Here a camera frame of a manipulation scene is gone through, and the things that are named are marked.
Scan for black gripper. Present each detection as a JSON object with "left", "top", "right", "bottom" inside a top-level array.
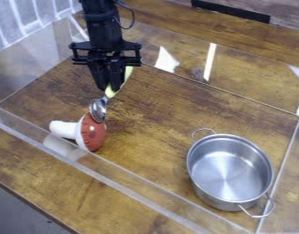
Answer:
[{"left": 68, "top": 21, "right": 142, "bottom": 91}]

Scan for green handled metal spoon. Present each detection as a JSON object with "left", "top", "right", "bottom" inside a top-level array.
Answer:
[{"left": 88, "top": 65, "right": 135, "bottom": 124}]

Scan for red plush mushroom toy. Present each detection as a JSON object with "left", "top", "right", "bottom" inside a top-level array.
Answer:
[{"left": 50, "top": 113, "right": 107, "bottom": 152}]

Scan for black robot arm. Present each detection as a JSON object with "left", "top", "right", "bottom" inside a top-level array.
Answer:
[{"left": 68, "top": 0, "right": 142, "bottom": 91}]

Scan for black bar at back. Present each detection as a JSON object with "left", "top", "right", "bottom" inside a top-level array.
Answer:
[{"left": 191, "top": 0, "right": 271, "bottom": 24}]

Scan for silver metal pot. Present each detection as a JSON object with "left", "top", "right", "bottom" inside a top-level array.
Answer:
[{"left": 186, "top": 128, "right": 275, "bottom": 218}]

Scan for black cable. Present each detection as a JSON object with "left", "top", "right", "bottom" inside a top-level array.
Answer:
[{"left": 112, "top": 0, "right": 137, "bottom": 31}]

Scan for clear acrylic enclosure wall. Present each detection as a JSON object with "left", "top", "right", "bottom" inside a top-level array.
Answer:
[{"left": 0, "top": 0, "right": 299, "bottom": 234}]

